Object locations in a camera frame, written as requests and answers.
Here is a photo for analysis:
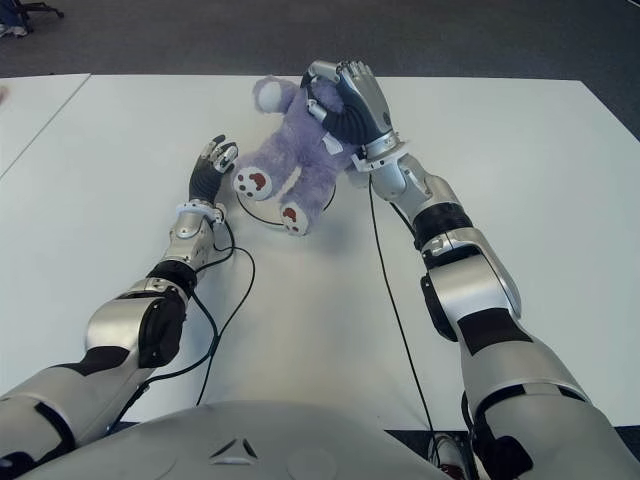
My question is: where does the silver robot torso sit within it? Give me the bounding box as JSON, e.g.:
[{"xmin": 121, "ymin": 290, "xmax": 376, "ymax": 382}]
[{"xmin": 14, "ymin": 399, "xmax": 451, "ymax": 480}]

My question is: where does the purple plush bear doll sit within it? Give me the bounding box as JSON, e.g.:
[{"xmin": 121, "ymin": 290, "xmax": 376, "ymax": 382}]
[{"xmin": 232, "ymin": 74, "xmax": 359, "ymax": 236}]

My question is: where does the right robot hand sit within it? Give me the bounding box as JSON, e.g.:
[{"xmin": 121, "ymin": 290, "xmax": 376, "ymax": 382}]
[{"xmin": 298, "ymin": 58, "xmax": 398, "ymax": 151}]

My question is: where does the white plate black rim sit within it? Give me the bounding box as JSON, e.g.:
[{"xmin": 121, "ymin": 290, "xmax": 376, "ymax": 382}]
[{"xmin": 235, "ymin": 184, "xmax": 337, "ymax": 230}]

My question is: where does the black office chair base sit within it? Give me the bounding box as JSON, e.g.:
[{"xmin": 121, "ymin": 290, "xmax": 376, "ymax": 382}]
[{"xmin": 19, "ymin": 0, "xmax": 65, "ymax": 20}]

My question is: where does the black cable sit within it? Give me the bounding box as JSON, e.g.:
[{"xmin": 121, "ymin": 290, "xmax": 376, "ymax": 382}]
[
  {"xmin": 387, "ymin": 197, "xmax": 419, "ymax": 236},
  {"xmin": 196, "ymin": 222, "xmax": 257, "ymax": 407},
  {"xmin": 368, "ymin": 177, "xmax": 436, "ymax": 451},
  {"xmin": 104, "ymin": 292, "xmax": 220, "ymax": 436}
]

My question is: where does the white red sneaker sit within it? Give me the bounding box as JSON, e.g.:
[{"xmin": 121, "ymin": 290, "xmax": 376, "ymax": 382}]
[{"xmin": 429, "ymin": 432, "xmax": 467, "ymax": 480}]

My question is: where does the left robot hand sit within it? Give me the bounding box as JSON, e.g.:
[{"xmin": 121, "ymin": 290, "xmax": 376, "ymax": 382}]
[{"xmin": 188, "ymin": 133, "xmax": 240, "ymax": 206}]

